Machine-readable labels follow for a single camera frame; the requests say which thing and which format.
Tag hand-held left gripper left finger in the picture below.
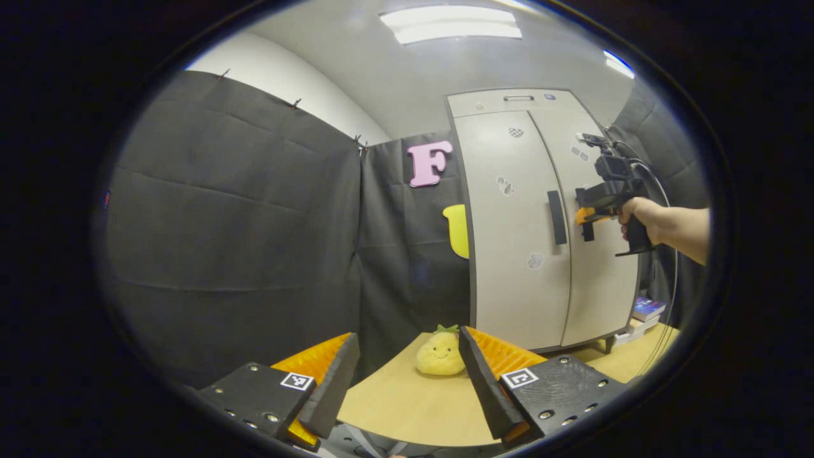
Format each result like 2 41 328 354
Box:
196 331 361 452

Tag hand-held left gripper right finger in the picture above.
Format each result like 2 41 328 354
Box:
458 326 628 448

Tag grey shoe cabinet door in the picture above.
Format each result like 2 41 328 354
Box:
528 108 640 349
453 109 572 352

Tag grey double-door shoe cabinet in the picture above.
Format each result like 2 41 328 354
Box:
445 88 643 356

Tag yellow pineapple plush toy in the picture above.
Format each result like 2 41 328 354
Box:
416 324 467 377

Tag blue book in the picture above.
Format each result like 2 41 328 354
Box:
633 296 668 323

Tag small ceiling light panel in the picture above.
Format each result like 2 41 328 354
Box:
602 50 636 81

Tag black backdrop cloth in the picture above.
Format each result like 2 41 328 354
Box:
95 70 713 389

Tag large ceiling light panel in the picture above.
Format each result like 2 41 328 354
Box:
380 5 523 45

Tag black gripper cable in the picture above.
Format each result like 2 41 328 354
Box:
610 140 680 376

